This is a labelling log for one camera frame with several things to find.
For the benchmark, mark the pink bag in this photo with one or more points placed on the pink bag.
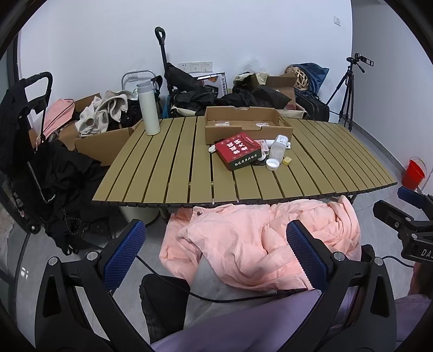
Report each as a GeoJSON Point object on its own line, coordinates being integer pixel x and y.
{"type": "Point", "coordinates": [57, 116]}

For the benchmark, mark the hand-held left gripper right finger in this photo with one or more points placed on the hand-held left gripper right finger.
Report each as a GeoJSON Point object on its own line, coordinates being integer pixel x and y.
{"type": "Point", "coordinates": [306, 254]}

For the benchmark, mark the black suitcase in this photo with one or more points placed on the black suitcase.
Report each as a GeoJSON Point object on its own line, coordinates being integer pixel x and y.
{"type": "Point", "coordinates": [313, 106]}

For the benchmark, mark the clear plastic jar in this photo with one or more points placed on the clear plastic jar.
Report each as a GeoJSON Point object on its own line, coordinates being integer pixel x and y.
{"type": "Point", "coordinates": [277, 149]}

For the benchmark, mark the blue bag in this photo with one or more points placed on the blue bag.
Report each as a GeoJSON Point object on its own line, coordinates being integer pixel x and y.
{"type": "Point", "coordinates": [316, 72]}

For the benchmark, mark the white thermos bottle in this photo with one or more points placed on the white thermos bottle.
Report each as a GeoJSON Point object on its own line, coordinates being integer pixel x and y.
{"type": "Point", "coordinates": [149, 108]}

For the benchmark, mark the person's right forearm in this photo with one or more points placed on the person's right forearm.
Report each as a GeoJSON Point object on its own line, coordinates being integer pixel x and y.
{"type": "Point", "coordinates": [414, 318]}

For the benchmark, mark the brown cardboard box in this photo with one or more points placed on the brown cardboard box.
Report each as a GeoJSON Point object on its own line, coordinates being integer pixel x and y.
{"type": "Point", "coordinates": [282, 88]}

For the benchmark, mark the wicker ball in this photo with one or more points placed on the wicker ball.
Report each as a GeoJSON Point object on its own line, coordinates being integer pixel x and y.
{"type": "Point", "coordinates": [299, 78]}

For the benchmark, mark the pink down jacket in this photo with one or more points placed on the pink down jacket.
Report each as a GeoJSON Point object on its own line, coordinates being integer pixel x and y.
{"type": "Point", "coordinates": [250, 237]}

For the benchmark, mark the white printed carton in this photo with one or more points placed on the white printed carton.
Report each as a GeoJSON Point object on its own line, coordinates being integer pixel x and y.
{"type": "Point", "coordinates": [216, 83]}

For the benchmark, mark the small yellow block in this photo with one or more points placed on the small yellow block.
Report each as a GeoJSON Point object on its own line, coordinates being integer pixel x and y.
{"type": "Point", "coordinates": [287, 161]}

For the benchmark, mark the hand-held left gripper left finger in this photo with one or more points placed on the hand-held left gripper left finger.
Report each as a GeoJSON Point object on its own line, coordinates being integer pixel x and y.
{"type": "Point", "coordinates": [125, 247]}

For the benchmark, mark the black jacket pile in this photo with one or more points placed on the black jacket pile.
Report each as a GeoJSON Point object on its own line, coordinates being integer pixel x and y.
{"type": "Point", "coordinates": [243, 98]}

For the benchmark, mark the white wall outlet strip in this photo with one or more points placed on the white wall outlet strip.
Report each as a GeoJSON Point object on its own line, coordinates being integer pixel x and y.
{"type": "Point", "coordinates": [195, 66]}

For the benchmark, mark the large open cardboard box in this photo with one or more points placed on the large open cardboard box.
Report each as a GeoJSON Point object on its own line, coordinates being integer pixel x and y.
{"type": "Point", "coordinates": [101, 145]}

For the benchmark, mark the beige canvas bag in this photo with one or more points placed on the beige canvas bag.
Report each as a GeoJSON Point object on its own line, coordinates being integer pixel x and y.
{"type": "Point", "coordinates": [186, 110]}

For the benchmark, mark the shallow cardboard tray box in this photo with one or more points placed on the shallow cardboard tray box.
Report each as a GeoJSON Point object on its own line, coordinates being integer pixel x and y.
{"type": "Point", "coordinates": [247, 122]}

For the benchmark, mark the red printed box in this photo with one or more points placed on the red printed box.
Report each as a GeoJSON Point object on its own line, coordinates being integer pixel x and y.
{"type": "Point", "coordinates": [238, 150]}

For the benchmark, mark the black folding cart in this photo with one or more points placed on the black folding cart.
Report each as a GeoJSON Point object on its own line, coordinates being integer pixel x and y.
{"type": "Point", "coordinates": [20, 118]}

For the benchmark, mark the red bucket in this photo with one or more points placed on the red bucket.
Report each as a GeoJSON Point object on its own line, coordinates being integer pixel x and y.
{"type": "Point", "coordinates": [413, 174]}

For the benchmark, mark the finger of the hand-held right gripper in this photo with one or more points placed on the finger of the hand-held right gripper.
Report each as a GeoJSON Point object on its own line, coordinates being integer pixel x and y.
{"type": "Point", "coordinates": [392, 215]}
{"type": "Point", "coordinates": [411, 196]}

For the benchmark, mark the small white object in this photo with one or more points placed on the small white object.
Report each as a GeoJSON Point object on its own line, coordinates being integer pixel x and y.
{"type": "Point", "coordinates": [212, 148]}

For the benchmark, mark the white round lid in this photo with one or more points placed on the white round lid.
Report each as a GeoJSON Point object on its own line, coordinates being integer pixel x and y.
{"type": "Point", "coordinates": [272, 164]}

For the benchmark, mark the white metal chair frame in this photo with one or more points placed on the white metal chair frame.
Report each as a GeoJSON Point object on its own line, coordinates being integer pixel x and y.
{"type": "Point", "coordinates": [133, 79]}

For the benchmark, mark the beige clothing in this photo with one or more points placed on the beige clothing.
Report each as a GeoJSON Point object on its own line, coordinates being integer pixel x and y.
{"type": "Point", "coordinates": [101, 113]}

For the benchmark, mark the black clothes heap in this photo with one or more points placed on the black clothes heap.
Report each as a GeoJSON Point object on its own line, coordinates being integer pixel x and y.
{"type": "Point", "coordinates": [67, 189]}

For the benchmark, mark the white bin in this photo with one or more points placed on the white bin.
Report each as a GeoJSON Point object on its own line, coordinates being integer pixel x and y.
{"type": "Point", "coordinates": [138, 213]}

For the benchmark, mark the black camera tripod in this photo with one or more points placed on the black camera tripod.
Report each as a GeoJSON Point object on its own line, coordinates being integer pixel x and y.
{"type": "Point", "coordinates": [348, 91]}

